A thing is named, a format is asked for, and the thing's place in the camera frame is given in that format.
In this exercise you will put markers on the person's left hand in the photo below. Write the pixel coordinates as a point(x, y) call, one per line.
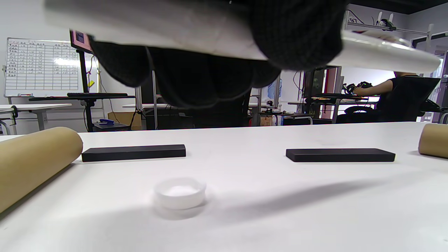
point(297, 35)

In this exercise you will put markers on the blue stapler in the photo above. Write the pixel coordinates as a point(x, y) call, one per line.
point(106, 121)

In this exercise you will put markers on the white plastic tube cap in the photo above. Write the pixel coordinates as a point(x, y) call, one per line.
point(180, 192)

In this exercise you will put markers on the brown cardboard mailing tube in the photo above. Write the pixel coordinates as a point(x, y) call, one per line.
point(435, 140)
point(31, 161)

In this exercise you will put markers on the small cardboard box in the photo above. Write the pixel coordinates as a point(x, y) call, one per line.
point(266, 121)

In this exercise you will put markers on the aluminium frame pole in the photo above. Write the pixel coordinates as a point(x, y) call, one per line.
point(154, 101)

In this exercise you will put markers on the black rectangular bar weight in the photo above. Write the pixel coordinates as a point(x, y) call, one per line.
point(339, 155)
point(133, 153)

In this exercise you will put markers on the white grid whiteboard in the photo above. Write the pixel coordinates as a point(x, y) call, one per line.
point(38, 66)

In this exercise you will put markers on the colourful cartoon poster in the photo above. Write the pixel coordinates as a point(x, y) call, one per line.
point(157, 24)

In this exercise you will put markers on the white office desk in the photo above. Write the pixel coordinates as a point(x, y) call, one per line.
point(31, 106)

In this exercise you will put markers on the flat display screen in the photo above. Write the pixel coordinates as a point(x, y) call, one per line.
point(79, 40)

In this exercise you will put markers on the black screen stand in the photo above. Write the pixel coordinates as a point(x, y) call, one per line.
point(87, 101)

